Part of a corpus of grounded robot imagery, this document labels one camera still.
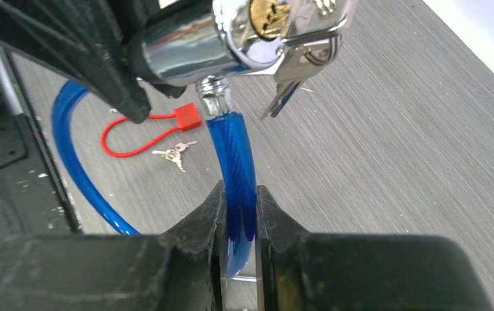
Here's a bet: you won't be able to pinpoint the blue cable lock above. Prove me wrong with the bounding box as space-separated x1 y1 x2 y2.
52 1 357 277

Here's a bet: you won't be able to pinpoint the red cable lock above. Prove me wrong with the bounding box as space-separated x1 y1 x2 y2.
99 103 202 158

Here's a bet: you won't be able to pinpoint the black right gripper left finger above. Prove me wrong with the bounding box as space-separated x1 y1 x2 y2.
0 182 227 310

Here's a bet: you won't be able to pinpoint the red lock keys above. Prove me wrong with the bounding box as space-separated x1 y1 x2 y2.
151 141 198 172

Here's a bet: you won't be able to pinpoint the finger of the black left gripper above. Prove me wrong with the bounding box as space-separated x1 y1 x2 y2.
0 1 151 124

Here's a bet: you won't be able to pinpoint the blue lock key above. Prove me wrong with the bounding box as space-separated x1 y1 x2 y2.
261 36 342 119

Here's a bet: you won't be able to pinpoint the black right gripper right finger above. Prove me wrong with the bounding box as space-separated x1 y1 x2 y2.
255 186 493 310

